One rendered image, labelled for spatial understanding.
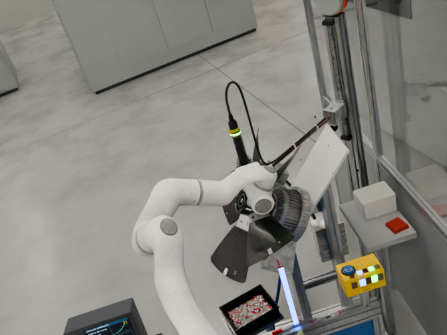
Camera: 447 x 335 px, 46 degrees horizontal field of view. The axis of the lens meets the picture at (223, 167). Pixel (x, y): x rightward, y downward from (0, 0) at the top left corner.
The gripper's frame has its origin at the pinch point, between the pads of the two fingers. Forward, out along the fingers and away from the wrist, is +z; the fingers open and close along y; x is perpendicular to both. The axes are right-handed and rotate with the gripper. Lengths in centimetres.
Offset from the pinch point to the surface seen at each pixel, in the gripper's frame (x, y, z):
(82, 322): -22, -76, -36
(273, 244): -27.3, 0.6, -22.3
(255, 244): -29.0, -6.2, -16.8
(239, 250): -44.6, -13.2, 0.6
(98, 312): -23, -70, -32
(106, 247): -149, -117, 175
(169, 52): -134, -19, 549
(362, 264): -39, 31, -36
